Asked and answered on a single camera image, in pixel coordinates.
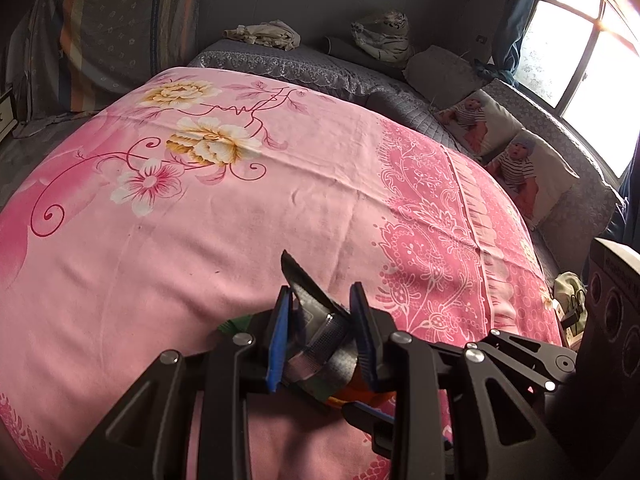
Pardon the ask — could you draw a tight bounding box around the crumpled beige cloth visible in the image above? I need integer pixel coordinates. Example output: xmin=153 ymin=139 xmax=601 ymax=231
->
xmin=222 ymin=20 xmax=302 ymax=52

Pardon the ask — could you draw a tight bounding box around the baby print pillow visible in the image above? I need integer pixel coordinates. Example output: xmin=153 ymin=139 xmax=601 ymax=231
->
xmin=487 ymin=127 xmax=581 ymax=231
xmin=432 ymin=89 xmax=523 ymax=161

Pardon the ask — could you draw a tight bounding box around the window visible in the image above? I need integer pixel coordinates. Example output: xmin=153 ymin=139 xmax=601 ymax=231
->
xmin=520 ymin=0 xmax=640 ymax=178

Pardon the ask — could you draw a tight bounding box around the grey pillow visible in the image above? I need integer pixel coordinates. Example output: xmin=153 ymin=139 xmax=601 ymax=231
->
xmin=320 ymin=35 xmax=406 ymax=69

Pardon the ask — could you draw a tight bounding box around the orange fruit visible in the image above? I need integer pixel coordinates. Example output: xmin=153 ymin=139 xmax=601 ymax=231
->
xmin=327 ymin=381 xmax=396 ymax=407

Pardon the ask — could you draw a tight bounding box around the pink floral blanket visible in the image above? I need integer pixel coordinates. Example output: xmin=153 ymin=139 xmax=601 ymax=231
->
xmin=0 ymin=66 xmax=563 ymax=480

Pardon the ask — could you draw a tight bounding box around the blue curtain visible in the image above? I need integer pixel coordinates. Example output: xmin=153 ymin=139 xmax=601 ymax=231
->
xmin=492 ymin=0 xmax=546 ymax=86

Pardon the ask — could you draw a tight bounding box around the beige cloth bag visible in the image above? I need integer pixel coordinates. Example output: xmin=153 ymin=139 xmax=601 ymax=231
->
xmin=552 ymin=271 xmax=588 ymax=333

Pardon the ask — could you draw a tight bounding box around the long grey patterned cushion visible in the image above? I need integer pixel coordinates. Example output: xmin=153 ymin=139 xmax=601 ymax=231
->
xmin=480 ymin=80 xmax=624 ymax=256

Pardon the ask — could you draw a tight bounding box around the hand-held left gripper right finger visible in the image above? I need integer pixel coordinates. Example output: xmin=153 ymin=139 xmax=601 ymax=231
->
xmin=348 ymin=281 xmax=576 ymax=480

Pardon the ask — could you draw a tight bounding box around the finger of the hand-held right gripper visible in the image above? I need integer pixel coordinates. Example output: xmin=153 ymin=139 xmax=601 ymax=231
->
xmin=342 ymin=400 xmax=453 ymax=456
xmin=477 ymin=330 xmax=578 ymax=397

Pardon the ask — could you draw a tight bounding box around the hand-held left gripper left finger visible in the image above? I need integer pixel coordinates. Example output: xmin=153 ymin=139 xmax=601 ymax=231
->
xmin=60 ymin=285 xmax=296 ymax=480

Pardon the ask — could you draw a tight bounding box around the striped hanging blanket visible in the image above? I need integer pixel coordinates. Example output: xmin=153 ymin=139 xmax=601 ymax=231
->
xmin=0 ymin=0 xmax=201 ymax=126

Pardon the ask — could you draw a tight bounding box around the white tiger plush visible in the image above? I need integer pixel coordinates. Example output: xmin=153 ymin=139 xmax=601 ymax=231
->
xmin=350 ymin=10 xmax=416 ymax=63

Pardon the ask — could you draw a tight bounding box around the black foil snack wrapper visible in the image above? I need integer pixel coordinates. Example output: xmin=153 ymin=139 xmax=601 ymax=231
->
xmin=280 ymin=250 xmax=362 ymax=402

